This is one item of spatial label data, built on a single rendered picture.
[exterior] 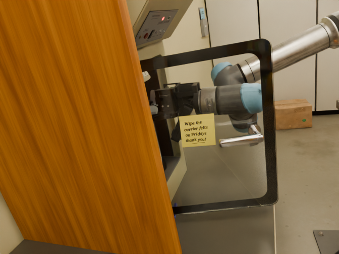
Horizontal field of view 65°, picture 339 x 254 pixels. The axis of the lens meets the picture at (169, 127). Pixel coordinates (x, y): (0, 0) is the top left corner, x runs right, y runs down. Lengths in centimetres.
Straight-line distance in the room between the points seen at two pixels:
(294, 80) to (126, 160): 331
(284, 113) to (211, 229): 281
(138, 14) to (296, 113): 306
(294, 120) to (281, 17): 122
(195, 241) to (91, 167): 32
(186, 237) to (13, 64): 56
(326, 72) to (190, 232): 323
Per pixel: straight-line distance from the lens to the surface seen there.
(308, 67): 371
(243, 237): 72
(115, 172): 57
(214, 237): 72
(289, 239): 205
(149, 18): 58
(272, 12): 359
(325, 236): 209
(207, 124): 59
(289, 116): 347
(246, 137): 56
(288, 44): 85
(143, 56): 71
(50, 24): 54
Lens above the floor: 145
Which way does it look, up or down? 21 degrees down
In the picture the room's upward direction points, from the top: 11 degrees counter-clockwise
